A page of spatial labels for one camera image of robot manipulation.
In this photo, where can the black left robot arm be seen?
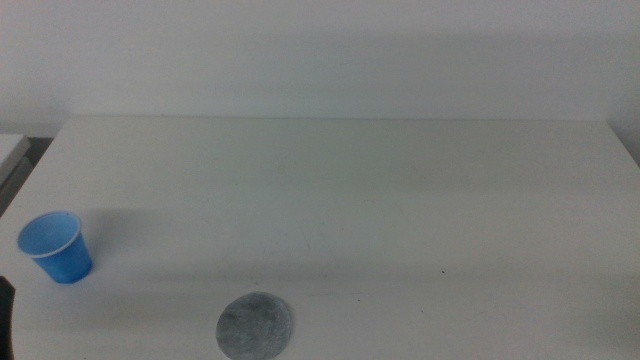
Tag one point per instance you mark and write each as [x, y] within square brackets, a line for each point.
[5, 320]

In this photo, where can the round grey felt cup mat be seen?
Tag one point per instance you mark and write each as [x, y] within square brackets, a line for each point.
[255, 326]

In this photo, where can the blue plastic cup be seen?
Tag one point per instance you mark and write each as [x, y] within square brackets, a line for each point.
[62, 255]

